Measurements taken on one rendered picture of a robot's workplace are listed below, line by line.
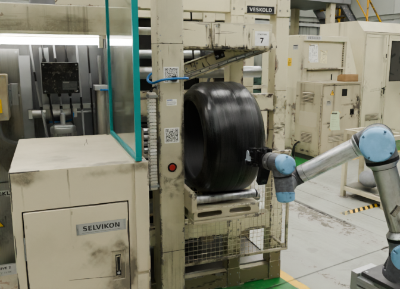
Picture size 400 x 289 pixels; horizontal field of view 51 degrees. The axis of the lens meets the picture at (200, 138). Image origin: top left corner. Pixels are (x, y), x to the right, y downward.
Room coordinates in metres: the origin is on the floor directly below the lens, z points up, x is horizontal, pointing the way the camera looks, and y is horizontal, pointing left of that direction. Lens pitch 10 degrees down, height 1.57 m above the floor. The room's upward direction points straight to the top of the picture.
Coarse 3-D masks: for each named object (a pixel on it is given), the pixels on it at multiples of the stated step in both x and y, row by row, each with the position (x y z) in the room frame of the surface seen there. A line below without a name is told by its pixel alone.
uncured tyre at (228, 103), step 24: (192, 96) 2.10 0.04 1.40; (216, 96) 1.99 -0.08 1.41; (240, 96) 2.03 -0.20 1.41; (192, 120) 2.41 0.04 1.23; (216, 120) 1.91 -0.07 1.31; (240, 120) 1.93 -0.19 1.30; (192, 144) 2.40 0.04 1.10; (216, 144) 1.88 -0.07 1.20; (240, 144) 1.90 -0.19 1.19; (264, 144) 1.98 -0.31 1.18; (192, 168) 2.32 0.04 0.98; (216, 168) 1.89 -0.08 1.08; (240, 168) 1.93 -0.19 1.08; (216, 192) 2.03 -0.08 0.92
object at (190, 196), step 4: (184, 188) 2.03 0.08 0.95; (188, 188) 2.01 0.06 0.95; (184, 192) 2.03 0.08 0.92; (188, 192) 1.96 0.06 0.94; (192, 192) 1.95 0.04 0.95; (184, 196) 2.03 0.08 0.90; (188, 196) 1.96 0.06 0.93; (192, 196) 1.92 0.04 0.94; (196, 196) 1.93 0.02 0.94; (184, 200) 2.03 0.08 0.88; (188, 200) 1.97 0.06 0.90; (192, 200) 1.92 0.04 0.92; (196, 200) 1.93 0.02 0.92; (188, 204) 1.97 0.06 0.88; (192, 204) 1.92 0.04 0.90; (196, 204) 1.93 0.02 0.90; (188, 208) 1.97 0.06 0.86; (192, 208) 1.92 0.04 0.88; (196, 208) 1.93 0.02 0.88; (192, 212) 1.92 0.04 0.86
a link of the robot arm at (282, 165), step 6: (270, 156) 1.66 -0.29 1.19; (276, 156) 1.63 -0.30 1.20; (282, 156) 1.60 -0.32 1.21; (288, 156) 1.59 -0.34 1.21; (270, 162) 1.64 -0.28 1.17; (276, 162) 1.60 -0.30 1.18; (282, 162) 1.58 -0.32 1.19; (288, 162) 1.58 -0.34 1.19; (294, 162) 1.59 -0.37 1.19; (270, 168) 1.65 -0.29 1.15; (276, 168) 1.60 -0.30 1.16; (282, 168) 1.57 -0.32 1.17; (288, 168) 1.58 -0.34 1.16; (294, 168) 1.60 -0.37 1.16; (276, 174) 1.61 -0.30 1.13; (282, 174) 1.60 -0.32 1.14; (288, 174) 1.58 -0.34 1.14
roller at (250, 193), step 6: (222, 192) 2.03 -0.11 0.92; (228, 192) 2.04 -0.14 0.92; (234, 192) 2.04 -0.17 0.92; (240, 192) 2.05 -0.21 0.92; (246, 192) 2.06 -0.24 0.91; (252, 192) 2.07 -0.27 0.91; (198, 198) 1.97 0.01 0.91; (204, 198) 1.98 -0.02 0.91; (210, 198) 1.99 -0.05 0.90; (216, 198) 2.00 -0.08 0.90; (222, 198) 2.01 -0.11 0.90; (228, 198) 2.02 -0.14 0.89; (234, 198) 2.04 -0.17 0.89; (240, 198) 2.06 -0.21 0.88
